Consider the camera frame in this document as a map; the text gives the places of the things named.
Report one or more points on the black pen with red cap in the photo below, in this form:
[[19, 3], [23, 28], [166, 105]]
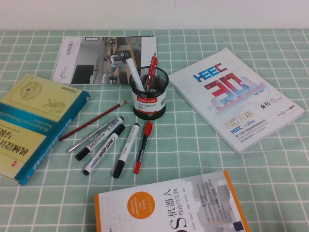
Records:
[[143, 145]]

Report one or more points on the black mesh pen holder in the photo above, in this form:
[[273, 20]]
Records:
[[147, 106]]

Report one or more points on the red retractable pen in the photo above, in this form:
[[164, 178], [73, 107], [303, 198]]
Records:
[[152, 67]]

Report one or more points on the silver clear ballpoint pen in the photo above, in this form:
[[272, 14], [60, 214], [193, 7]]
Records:
[[79, 143]]

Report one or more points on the white black-capped deli marker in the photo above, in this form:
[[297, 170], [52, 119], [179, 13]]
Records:
[[126, 149]]

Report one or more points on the green white checked tablecloth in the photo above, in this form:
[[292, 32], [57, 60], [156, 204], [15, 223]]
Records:
[[193, 145]]

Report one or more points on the plain white marker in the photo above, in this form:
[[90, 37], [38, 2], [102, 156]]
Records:
[[134, 72]]

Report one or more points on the barcode label whiteboard marker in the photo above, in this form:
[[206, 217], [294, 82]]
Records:
[[101, 136]]

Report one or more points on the WHITE BOARD print marker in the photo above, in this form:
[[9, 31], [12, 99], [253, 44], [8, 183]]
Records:
[[103, 149]]

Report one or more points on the red striped pencil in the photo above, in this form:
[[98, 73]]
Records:
[[93, 120]]

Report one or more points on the white HEEC catalogue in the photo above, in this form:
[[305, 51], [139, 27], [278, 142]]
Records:
[[241, 116]]

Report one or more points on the grey photo brochure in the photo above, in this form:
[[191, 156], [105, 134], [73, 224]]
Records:
[[84, 60]]

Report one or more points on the orange white robotics book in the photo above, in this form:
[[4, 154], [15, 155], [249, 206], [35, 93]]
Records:
[[157, 212]]

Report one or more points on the yellow teal hardcover book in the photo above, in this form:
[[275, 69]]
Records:
[[29, 116]]

